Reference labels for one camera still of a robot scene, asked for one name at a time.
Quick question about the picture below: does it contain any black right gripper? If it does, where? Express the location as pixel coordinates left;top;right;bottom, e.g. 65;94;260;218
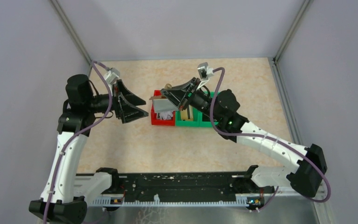
160;77;222;122

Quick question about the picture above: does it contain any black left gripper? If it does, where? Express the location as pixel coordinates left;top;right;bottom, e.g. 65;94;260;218
86;79;149;123

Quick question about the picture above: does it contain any brown leather card holder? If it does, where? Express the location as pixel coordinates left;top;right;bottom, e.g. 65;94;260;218
149;92;177;113

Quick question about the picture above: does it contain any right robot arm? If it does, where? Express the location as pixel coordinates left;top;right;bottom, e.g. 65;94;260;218
161;78;331;203

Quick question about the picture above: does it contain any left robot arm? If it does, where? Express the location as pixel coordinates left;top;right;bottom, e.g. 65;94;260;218
29;74;148;224

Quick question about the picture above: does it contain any gold credit card stack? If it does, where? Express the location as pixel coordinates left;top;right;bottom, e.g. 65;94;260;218
180;106;194;121

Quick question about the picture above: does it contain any green bin with gold cards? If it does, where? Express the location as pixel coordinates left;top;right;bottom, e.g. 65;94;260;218
175;106;201;127

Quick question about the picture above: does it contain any green bin with black cards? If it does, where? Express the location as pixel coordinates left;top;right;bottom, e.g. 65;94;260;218
198;91;214;128

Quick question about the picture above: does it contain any silver VIP card pile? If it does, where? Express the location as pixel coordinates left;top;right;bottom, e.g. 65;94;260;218
157;112;173;120

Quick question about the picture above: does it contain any red plastic bin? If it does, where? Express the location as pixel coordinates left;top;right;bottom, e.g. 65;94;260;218
150;90;176;126

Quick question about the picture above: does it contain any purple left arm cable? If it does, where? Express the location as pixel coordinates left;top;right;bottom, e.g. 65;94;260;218
41;60;115;224

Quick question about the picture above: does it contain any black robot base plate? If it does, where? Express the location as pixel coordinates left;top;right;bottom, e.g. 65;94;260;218
103;171;275;203

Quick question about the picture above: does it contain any aluminium frame rail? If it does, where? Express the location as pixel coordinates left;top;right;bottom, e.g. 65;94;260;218
44;175;326;208

